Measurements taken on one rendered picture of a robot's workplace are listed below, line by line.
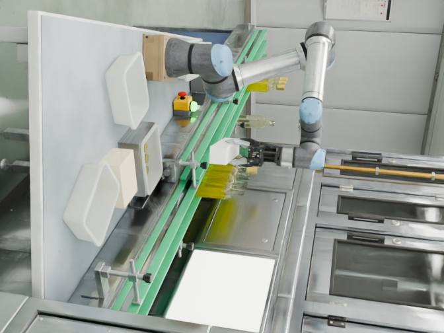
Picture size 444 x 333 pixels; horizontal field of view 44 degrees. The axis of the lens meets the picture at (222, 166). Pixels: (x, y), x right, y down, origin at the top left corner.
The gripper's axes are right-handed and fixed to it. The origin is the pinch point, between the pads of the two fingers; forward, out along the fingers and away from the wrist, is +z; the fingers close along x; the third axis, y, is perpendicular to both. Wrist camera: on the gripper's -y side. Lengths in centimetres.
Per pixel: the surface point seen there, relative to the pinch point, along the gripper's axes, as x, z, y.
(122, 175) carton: 5.2, 27.3, 34.4
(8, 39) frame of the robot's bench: -36, 46, 67
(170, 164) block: 7.7, 23.1, -3.1
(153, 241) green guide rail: 29.5, 19.4, 25.3
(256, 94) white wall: 19, 94, -646
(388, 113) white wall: 34, -103, -651
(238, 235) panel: 35.0, -4.3, -8.5
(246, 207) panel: 28.2, -3.5, -27.0
